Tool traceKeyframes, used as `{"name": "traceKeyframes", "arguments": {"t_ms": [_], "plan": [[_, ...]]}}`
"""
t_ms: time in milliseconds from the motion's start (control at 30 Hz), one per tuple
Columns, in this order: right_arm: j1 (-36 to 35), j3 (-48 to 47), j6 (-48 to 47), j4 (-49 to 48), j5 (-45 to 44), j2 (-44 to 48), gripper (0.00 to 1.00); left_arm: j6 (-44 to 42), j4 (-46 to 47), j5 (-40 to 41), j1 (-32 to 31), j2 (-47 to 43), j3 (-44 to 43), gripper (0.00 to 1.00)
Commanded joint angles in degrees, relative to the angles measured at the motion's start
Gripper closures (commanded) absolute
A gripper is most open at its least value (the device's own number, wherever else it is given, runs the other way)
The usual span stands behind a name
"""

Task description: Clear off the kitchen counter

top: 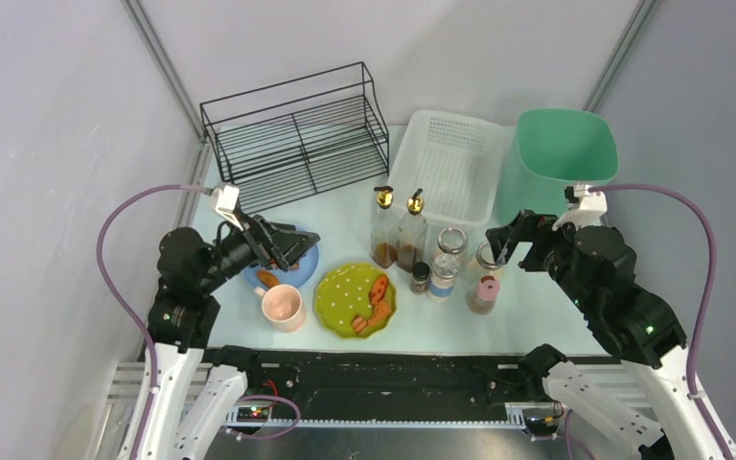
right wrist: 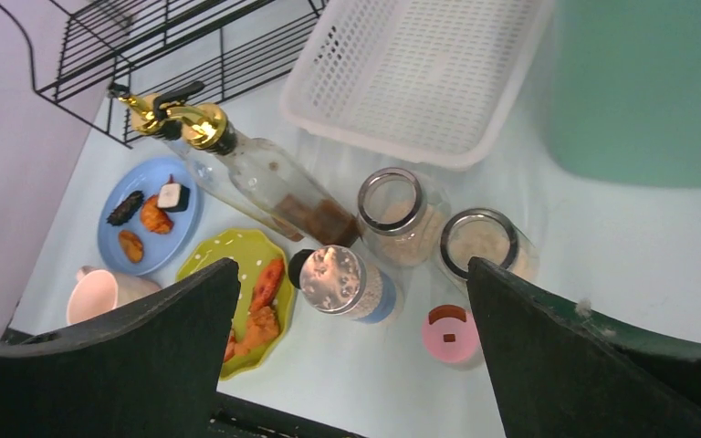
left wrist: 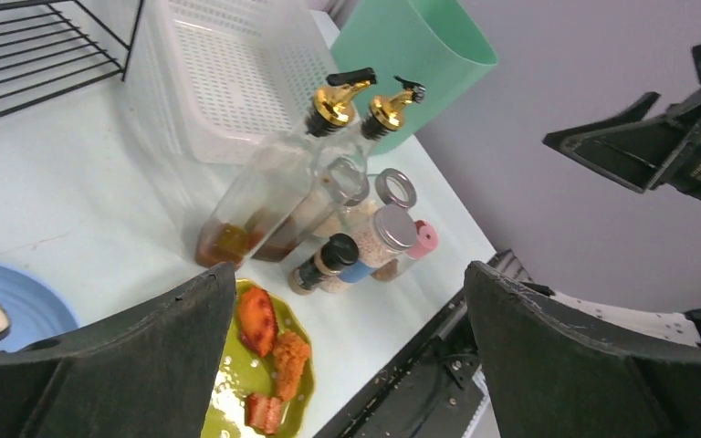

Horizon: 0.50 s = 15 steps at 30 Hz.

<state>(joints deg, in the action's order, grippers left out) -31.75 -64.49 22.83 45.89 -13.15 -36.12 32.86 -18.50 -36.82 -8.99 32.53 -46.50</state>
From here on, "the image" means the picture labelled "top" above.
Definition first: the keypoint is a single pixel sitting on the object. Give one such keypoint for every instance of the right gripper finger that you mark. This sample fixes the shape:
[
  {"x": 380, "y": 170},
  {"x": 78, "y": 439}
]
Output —
[
  {"x": 524, "y": 225},
  {"x": 500, "y": 241}
]

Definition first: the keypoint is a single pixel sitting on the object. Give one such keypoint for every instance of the glass jar beige powder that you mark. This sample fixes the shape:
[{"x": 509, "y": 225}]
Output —
[{"x": 453, "y": 242}]

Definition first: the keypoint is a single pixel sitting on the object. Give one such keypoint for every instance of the blue plate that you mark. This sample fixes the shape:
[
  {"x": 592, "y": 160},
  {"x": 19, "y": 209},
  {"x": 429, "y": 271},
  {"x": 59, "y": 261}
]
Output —
[{"x": 296, "y": 276}]

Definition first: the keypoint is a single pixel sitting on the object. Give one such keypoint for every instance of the small orange food piece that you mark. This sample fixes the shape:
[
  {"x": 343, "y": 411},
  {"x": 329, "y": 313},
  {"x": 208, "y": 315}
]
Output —
[{"x": 268, "y": 279}]

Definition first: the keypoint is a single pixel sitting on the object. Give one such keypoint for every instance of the white plastic basket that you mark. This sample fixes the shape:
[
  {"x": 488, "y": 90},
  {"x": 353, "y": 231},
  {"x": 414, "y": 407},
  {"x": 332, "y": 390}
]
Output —
[{"x": 456, "y": 161}]

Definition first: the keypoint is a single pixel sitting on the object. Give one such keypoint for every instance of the oil bottle gold spout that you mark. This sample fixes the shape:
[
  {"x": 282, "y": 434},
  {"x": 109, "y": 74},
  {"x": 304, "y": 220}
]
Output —
[
  {"x": 383, "y": 234},
  {"x": 412, "y": 232}
]

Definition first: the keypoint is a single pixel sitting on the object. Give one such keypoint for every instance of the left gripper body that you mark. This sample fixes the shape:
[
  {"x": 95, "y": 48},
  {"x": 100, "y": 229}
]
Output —
[{"x": 266, "y": 240}]

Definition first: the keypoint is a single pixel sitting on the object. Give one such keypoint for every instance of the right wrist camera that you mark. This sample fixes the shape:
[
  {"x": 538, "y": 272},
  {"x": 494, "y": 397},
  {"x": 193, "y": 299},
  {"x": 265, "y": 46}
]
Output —
[{"x": 584, "y": 206}]

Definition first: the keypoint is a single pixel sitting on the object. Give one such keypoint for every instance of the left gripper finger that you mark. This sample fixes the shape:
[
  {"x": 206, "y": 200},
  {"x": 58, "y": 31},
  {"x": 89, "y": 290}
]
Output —
[
  {"x": 289, "y": 253},
  {"x": 280, "y": 235}
]

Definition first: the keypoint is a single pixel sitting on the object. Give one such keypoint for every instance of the blue label spice jar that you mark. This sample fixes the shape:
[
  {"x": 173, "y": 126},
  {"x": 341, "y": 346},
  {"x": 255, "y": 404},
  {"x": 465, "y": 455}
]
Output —
[{"x": 444, "y": 273}]

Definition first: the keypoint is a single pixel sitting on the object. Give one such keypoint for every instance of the glass jar clamp lid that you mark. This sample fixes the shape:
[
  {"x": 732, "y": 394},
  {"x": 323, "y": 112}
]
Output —
[{"x": 483, "y": 263}]

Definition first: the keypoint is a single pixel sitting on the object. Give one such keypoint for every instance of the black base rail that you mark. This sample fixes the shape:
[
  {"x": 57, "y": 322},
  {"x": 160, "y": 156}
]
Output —
[{"x": 365, "y": 387}]

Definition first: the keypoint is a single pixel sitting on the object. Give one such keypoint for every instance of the pink mug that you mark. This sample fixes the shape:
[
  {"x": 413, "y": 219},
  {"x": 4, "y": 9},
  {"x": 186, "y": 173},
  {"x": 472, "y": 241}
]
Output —
[{"x": 283, "y": 307}]

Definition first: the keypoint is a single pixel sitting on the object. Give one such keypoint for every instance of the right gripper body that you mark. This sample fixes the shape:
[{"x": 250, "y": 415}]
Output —
[{"x": 532, "y": 240}]

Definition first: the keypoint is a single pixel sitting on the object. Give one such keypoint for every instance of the pink lid spice bottle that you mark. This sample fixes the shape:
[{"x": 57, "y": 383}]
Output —
[{"x": 481, "y": 297}]

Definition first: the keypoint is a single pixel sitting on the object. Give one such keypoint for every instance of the green dotted plate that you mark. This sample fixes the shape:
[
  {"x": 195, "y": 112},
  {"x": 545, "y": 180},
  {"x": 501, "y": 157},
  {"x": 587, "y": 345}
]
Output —
[{"x": 343, "y": 293}]

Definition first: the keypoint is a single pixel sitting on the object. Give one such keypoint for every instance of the green trash bin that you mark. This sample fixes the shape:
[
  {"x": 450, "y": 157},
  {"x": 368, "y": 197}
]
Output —
[{"x": 551, "y": 149}]

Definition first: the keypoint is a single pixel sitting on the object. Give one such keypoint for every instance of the black wire rack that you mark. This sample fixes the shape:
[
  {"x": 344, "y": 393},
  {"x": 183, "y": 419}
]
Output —
[{"x": 297, "y": 138}]

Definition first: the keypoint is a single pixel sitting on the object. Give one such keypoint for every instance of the small black lid spice jar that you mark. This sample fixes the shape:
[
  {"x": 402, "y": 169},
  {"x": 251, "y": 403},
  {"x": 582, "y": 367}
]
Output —
[{"x": 420, "y": 273}]

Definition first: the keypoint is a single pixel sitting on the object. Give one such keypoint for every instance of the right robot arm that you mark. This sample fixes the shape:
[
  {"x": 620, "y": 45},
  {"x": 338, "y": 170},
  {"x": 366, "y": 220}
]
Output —
[{"x": 594, "y": 267}]

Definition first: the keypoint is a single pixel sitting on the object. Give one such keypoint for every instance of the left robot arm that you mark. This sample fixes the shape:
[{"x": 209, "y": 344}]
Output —
[{"x": 179, "y": 326}]

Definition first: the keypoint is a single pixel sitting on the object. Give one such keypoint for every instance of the orange food on green plate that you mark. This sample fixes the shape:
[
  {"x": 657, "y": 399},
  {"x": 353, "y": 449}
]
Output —
[{"x": 380, "y": 307}]

